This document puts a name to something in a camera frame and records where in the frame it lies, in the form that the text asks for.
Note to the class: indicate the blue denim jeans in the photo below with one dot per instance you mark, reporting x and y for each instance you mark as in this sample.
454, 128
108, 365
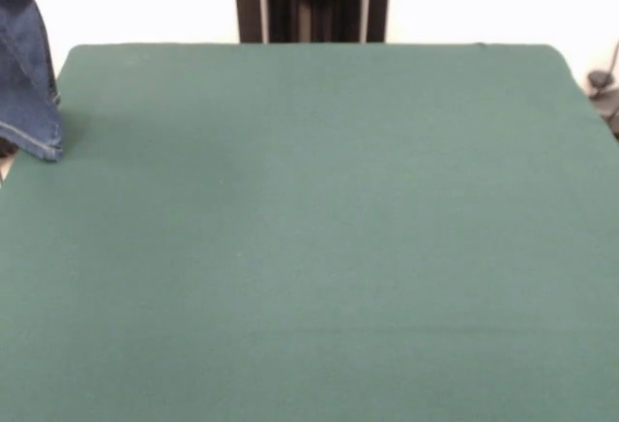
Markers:
24, 78

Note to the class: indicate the dark green table cloth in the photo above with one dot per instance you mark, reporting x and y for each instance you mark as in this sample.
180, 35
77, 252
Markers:
338, 248

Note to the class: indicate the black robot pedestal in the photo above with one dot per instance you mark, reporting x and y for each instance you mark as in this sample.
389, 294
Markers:
314, 1

